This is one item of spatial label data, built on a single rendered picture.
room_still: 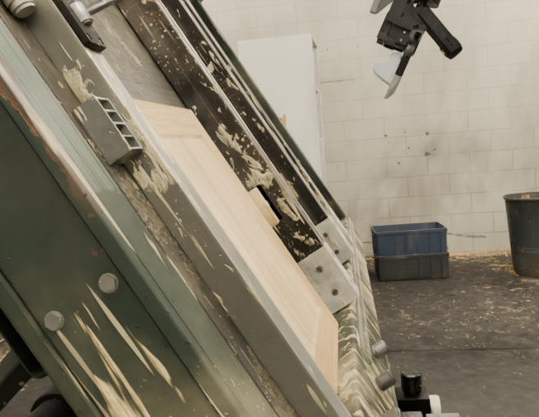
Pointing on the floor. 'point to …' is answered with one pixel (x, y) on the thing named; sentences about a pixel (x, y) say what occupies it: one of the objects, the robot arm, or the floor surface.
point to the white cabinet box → (291, 88)
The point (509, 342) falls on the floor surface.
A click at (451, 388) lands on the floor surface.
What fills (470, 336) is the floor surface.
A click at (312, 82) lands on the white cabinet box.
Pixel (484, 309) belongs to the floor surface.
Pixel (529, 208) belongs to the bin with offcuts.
